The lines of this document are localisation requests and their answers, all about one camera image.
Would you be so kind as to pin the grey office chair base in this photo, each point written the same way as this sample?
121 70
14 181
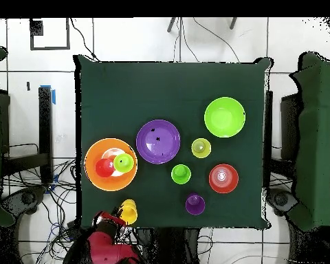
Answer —
280 199

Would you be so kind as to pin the large yellow-orange bowl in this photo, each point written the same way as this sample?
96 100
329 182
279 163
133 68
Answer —
110 184

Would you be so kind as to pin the grey tripod leg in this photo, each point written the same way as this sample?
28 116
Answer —
171 25
233 23

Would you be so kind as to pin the light green tapered cup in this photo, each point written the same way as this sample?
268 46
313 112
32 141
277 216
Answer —
123 163

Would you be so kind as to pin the black box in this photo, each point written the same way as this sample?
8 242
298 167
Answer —
290 123

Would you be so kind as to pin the green bowl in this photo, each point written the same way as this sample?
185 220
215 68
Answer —
225 117

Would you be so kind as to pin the purple cup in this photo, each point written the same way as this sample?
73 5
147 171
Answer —
195 204

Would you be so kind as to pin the black stand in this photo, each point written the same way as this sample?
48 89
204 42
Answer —
45 123

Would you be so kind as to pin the orange-red cup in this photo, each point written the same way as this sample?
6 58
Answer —
104 168

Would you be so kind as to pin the dark green tablecloth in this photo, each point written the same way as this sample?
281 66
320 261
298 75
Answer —
126 96

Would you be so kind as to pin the black power strip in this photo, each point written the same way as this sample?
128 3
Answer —
73 229

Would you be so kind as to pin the blue tape strip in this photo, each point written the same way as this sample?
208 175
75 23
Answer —
53 97

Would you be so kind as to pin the purple bowl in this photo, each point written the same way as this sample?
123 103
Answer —
158 148

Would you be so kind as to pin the green stepped cup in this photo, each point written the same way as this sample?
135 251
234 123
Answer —
181 174

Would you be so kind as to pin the yellow-orange stepped cup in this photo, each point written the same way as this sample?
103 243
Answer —
129 211

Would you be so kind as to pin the dark office chair base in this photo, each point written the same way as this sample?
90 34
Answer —
27 198

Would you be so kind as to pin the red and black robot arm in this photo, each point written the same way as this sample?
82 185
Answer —
104 249

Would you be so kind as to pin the yellow tapered cup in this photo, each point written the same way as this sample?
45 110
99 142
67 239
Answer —
201 148

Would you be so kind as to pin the orange-red bowl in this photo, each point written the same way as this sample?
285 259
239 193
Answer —
231 178

